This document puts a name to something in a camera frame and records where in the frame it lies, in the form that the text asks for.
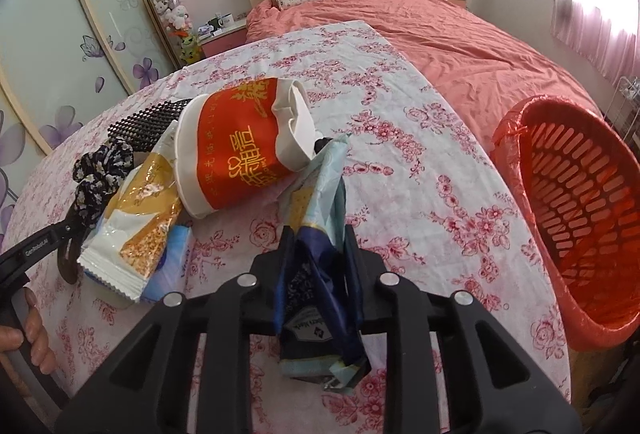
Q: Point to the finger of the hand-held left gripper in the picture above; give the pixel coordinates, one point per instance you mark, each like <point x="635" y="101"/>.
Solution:
<point x="62" y="230"/>
<point x="67" y="264"/>

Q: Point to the person's left hand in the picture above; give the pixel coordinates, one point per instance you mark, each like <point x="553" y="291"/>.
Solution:
<point x="37" y="334"/>

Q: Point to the black foam net sleeve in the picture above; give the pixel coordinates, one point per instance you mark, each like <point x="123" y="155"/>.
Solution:
<point x="145" y="121"/>

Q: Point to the yellow and white snack packet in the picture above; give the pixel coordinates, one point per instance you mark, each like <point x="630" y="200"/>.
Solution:
<point x="135" y="224"/>

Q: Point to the coral bed blanket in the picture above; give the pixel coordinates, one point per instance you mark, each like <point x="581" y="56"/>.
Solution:
<point x="450" y="49"/>

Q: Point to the pink nightstand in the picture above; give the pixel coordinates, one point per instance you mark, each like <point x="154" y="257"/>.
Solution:
<point x="220" y="43"/>

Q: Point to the blue foil wrapper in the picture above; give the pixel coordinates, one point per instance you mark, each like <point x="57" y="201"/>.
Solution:
<point x="311" y="259"/>

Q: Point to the orange plastic basket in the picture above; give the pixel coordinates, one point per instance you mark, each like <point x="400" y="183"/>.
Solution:
<point x="590" y="224"/>

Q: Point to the flower print wardrobe doors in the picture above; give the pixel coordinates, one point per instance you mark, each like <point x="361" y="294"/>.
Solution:
<point x="75" y="14"/>

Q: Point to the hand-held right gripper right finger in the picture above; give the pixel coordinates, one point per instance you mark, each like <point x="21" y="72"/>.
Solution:
<point x="367" y="284"/>

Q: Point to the black floral scrunchie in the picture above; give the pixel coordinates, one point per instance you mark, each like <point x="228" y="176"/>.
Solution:
<point x="95" y="179"/>

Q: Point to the blue and white plastic packet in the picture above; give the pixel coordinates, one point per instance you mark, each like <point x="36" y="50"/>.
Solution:
<point x="172" y="261"/>

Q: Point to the white mug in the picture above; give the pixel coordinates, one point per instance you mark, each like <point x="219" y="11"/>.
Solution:
<point x="226" y="20"/>

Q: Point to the yellow green plush toy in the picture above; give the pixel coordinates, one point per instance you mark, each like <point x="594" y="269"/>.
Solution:
<point x="189" y="48"/>

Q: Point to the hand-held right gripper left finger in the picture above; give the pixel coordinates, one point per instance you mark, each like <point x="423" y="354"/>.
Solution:
<point x="267" y="276"/>

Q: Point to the red and white paper cup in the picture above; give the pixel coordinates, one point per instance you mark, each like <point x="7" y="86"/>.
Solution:
<point x="235" y="149"/>

